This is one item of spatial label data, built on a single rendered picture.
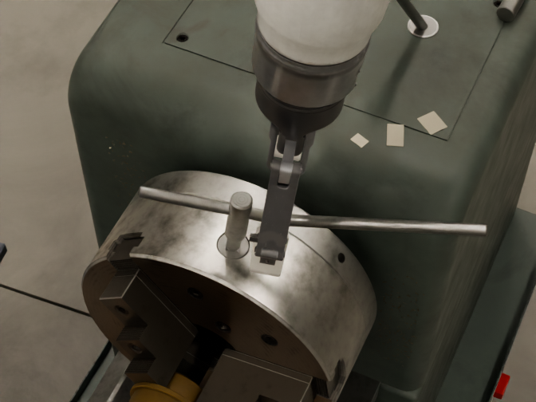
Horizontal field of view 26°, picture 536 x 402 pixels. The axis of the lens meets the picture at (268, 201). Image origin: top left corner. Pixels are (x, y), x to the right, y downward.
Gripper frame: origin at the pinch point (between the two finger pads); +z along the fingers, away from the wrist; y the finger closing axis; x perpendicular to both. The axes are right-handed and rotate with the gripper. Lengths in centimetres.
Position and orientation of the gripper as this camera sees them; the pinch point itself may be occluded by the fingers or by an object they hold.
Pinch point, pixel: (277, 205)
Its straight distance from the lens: 111.6
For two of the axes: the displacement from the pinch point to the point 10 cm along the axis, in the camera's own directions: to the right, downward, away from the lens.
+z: -1.1, 5.5, 8.3
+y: 1.5, -8.2, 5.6
